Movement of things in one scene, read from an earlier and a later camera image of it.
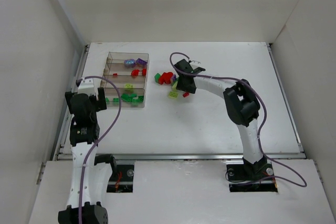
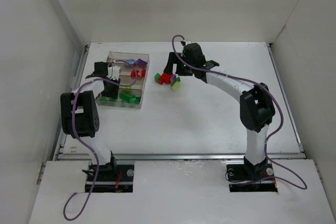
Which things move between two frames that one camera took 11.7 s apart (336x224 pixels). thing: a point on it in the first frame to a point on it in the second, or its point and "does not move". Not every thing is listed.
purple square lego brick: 142,61 does not move
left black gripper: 102,99 to 110,88
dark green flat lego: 127,97 does not move
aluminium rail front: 193,157 does not move
